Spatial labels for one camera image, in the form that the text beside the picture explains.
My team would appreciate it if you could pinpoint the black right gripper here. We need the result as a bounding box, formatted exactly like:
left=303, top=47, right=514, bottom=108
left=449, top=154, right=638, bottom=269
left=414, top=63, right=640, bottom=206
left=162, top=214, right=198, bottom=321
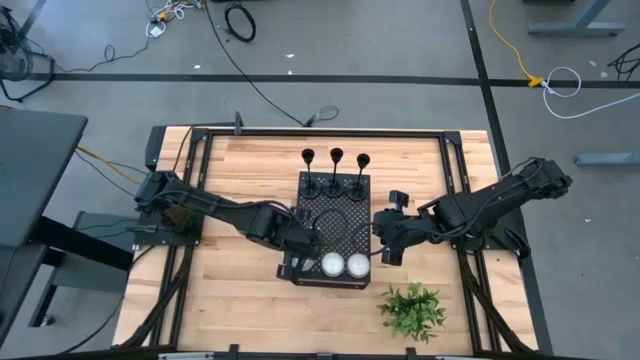
left=372, top=190, right=436, bottom=267

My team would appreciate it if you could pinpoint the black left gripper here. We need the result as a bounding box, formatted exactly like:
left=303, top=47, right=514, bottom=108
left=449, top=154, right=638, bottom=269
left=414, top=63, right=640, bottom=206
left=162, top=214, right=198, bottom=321
left=269, top=209, right=322, bottom=281

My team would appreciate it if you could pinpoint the grey patterned ceramic bowl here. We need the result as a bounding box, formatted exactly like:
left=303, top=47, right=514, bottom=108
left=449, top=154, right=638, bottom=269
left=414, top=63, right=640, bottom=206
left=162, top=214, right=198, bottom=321
left=320, top=251, right=347, bottom=279

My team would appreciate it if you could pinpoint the red patterned ceramic bowl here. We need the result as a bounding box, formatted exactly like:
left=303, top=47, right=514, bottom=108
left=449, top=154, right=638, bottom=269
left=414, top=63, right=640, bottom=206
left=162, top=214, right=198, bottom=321
left=346, top=252, right=372, bottom=280

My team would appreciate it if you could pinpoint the black candlestick holder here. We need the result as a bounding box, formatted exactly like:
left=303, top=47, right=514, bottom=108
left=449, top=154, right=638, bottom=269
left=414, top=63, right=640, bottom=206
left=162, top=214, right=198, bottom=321
left=299, top=147, right=322, bottom=200
left=321, top=146, right=346, bottom=199
left=345, top=152, right=372, bottom=203

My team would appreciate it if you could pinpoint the black perforated metal stand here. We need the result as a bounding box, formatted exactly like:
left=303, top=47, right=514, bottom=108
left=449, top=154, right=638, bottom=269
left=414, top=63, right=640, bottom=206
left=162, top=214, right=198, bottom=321
left=291, top=171, right=372, bottom=290

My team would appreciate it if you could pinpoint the green artificial plant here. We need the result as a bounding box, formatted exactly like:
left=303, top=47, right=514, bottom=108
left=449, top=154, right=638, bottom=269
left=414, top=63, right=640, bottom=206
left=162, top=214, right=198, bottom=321
left=376, top=281, right=448, bottom=345

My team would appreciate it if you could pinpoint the grey desk foot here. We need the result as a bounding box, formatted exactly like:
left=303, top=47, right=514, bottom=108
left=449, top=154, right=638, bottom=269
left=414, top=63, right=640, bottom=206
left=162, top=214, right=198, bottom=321
left=528, top=0, right=626, bottom=37
left=574, top=152, right=640, bottom=167

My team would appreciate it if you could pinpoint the dark grey desk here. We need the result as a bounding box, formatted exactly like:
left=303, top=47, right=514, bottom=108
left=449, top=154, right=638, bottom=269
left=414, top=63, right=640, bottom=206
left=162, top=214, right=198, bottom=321
left=0, top=107, right=134, bottom=346

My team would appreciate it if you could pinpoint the black aluminium table frame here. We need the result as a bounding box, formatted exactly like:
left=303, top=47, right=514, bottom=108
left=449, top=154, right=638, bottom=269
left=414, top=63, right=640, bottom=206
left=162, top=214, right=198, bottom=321
left=112, top=124, right=554, bottom=360

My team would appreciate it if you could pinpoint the yellow extension cable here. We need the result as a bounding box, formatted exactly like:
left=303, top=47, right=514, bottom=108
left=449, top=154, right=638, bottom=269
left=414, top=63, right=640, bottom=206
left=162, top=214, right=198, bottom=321
left=488, top=0, right=546, bottom=89

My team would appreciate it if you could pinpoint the long black floor cable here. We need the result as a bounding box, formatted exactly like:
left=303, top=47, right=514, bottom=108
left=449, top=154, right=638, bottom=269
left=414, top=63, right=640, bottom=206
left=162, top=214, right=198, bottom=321
left=203, top=0, right=341, bottom=128

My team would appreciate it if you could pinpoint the white floor cable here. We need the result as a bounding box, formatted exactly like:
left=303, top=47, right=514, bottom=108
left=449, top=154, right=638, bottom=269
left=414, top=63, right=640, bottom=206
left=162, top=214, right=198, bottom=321
left=541, top=66, right=640, bottom=121

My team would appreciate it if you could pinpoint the yellow cable under desk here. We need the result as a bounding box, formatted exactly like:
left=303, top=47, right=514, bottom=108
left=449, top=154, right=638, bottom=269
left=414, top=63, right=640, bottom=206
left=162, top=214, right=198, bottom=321
left=74, top=144, right=146, bottom=186

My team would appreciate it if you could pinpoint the coiled black floor cable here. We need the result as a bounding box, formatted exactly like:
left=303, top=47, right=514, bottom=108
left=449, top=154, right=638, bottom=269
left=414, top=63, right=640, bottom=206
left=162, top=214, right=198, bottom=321
left=223, top=2, right=257, bottom=44

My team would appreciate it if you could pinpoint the white cable bundle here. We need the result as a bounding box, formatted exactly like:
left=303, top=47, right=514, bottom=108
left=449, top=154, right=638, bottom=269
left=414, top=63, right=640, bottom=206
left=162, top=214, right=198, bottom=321
left=144, top=0, right=201, bottom=39

